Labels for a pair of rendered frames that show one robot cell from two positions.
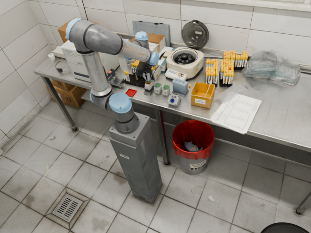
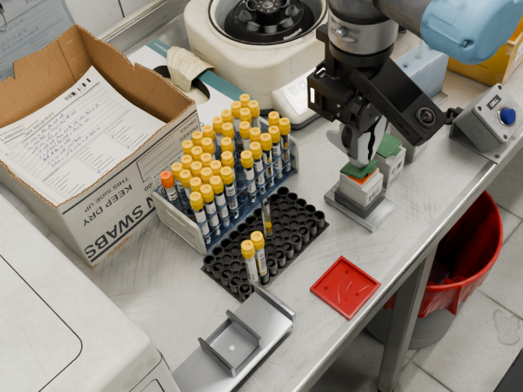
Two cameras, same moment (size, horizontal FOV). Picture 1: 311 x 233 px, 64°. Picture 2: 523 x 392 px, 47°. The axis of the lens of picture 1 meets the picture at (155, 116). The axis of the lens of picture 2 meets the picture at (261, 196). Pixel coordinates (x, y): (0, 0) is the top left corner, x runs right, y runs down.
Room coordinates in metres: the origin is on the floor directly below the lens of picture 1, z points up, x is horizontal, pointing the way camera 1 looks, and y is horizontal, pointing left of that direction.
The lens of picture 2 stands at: (1.36, 0.54, 1.61)
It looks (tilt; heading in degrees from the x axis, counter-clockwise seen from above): 53 degrees down; 285
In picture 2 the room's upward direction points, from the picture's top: 7 degrees counter-clockwise
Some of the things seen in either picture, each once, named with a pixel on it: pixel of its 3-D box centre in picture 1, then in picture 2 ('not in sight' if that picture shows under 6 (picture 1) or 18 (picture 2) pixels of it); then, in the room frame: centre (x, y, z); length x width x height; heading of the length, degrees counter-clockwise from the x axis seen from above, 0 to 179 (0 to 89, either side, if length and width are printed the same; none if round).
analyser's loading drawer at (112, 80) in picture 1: (110, 79); (218, 360); (1.50, 0.29, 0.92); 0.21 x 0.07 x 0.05; 56
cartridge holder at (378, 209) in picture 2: (149, 88); (359, 197); (1.36, 0.01, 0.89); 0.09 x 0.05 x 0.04; 147
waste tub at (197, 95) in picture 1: (202, 95); (487, 32); (1.17, -0.34, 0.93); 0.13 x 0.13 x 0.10; 61
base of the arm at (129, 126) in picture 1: (125, 119); not in sight; (1.00, 0.18, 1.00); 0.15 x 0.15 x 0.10
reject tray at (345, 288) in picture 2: (130, 92); (345, 287); (1.36, 0.15, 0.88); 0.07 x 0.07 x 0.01; 56
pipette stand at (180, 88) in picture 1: (180, 87); (415, 81); (1.28, -0.21, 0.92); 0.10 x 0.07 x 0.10; 48
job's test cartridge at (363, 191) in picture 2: (148, 86); (360, 186); (1.36, 0.01, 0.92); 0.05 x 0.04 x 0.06; 147
